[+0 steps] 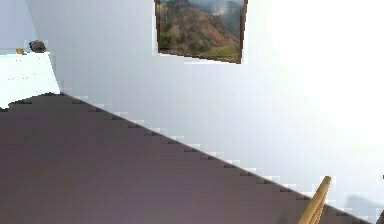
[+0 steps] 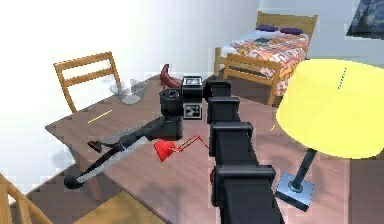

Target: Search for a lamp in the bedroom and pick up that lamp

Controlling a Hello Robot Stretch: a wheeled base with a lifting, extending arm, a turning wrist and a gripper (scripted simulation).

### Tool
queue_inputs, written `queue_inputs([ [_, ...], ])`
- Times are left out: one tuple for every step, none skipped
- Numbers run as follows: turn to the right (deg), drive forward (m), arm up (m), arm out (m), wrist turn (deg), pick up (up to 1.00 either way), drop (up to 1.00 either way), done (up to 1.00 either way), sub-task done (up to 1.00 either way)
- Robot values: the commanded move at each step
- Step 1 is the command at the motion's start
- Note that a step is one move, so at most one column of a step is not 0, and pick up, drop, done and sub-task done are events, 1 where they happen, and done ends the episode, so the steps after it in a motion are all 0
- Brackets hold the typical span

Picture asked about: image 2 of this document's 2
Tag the yellow pencil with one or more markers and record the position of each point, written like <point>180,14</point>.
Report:
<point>100,116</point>
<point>273,127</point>

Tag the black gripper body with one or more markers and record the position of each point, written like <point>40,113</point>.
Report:
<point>170,106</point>

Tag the wooden slat-back chair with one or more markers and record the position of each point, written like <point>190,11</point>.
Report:
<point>87,76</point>
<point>13,203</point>

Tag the dark red curved object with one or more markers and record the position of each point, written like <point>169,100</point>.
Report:
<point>168,80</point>

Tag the brown wooden table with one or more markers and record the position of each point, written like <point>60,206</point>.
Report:
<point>173,180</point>

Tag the clear glass bowl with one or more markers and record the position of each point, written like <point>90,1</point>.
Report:
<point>130,93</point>

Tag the yellow shade table lamp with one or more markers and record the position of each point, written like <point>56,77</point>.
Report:
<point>333,110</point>

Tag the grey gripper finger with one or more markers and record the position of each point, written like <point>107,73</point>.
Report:
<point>100,164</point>
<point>124,137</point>

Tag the wooden bed with patterned blanket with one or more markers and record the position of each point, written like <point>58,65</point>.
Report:
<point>276,53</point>

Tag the purple pillow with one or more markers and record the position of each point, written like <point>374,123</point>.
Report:
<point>291,31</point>
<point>266,28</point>

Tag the dark flat object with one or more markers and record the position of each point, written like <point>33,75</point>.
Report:
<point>263,41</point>

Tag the dark blue framed picture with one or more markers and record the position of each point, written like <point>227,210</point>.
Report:
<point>368,18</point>

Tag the red desk lamp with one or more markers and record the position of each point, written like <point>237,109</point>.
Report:
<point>164,149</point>

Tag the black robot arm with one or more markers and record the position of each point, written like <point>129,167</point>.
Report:
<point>240,156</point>

